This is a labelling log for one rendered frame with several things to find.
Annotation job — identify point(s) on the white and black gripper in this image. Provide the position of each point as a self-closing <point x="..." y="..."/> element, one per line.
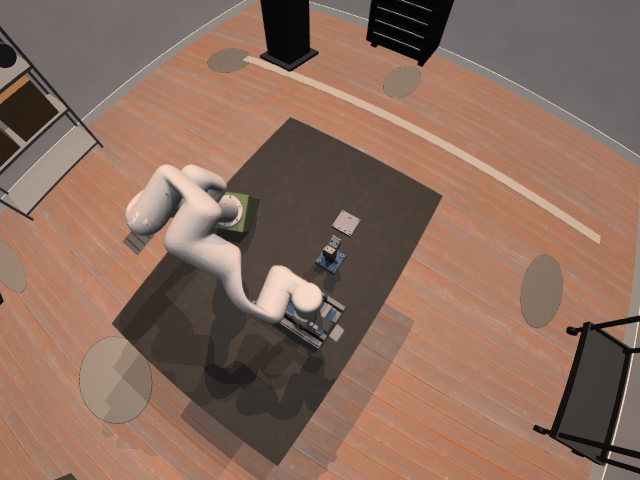
<point x="301" y="322"/>

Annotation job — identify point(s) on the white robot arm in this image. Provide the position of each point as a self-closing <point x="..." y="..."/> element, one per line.
<point x="189" y="237"/>

